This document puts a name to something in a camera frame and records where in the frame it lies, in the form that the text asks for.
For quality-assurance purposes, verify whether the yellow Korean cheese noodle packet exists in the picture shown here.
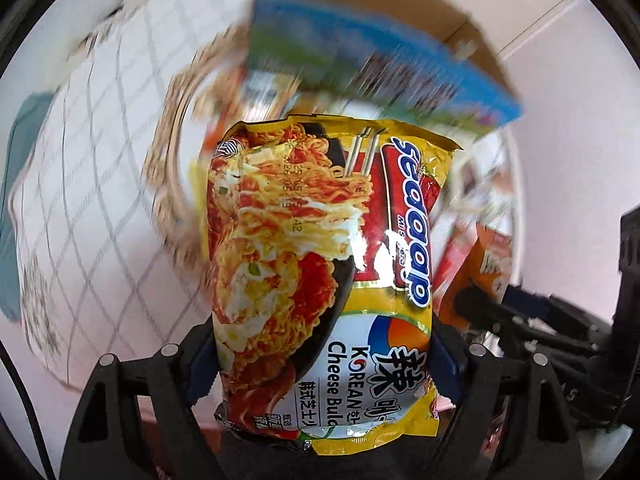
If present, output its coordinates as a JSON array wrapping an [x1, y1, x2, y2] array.
[[205, 115, 458, 455]]

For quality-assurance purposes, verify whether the orange snack packet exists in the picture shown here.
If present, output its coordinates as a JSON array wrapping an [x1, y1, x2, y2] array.
[[437, 223, 512, 330]]

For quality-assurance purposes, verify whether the white checked bed quilt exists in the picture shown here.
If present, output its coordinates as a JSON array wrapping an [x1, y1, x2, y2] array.
[[9, 0, 250, 389]]

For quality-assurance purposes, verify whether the blue milk cardboard box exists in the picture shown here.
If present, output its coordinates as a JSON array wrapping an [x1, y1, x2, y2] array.
[[247, 0, 522, 134]]

